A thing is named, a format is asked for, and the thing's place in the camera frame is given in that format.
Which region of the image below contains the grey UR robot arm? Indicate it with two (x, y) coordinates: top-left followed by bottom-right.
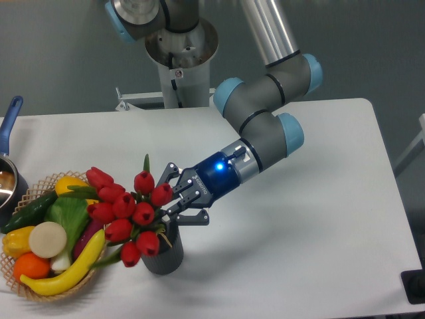
(105, 1), (323, 225)

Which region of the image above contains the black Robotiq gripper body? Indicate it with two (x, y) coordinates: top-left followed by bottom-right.
(171, 152), (240, 213)

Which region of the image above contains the beige round disc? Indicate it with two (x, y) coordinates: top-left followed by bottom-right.
(29, 221), (67, 259)

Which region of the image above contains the yellow bell pepper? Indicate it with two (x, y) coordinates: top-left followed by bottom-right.
(2, 226), (35, 259)

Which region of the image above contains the red tulip bouquet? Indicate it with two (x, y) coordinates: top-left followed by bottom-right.
(86, 155), (173, 268)

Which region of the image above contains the blue handled saucepan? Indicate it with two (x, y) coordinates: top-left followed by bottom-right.
(1, 96), (29, 226)

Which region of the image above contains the black box at edge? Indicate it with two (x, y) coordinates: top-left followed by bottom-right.
(400, 269), (424, 304)

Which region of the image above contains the purple eggplant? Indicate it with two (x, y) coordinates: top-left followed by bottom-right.
(72, 219), (104, 261)

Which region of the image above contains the green cucumber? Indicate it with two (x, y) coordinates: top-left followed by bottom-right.
(1, 191), (58, 234)

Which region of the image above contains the dark grey ribbed vase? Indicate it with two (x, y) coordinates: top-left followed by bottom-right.
(141, 217), (184, 275)

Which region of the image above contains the white frame at right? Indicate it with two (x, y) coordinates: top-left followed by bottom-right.
(393, 114), (424, 178)

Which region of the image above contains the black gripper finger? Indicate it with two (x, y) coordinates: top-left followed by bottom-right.
(156, 162), (183, 188)
(161, 209), (210, 226)

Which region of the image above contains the orange fruit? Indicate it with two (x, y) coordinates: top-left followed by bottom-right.
(13, 253), (50, 282)

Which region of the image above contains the long yellow banana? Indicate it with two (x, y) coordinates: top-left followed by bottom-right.
(20, 229), (106, 296)

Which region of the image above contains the woven wicker basket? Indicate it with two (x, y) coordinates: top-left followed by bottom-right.
(1, 171), (106, 302)

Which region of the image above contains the yellow squash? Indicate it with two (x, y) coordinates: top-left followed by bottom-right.
(52, 177), (100, 219)

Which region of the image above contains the green bok choy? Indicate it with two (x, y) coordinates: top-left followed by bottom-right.
(44, 196), (89, 274)

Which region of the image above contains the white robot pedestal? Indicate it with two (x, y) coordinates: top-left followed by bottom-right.
(115, 18), (220, 112)

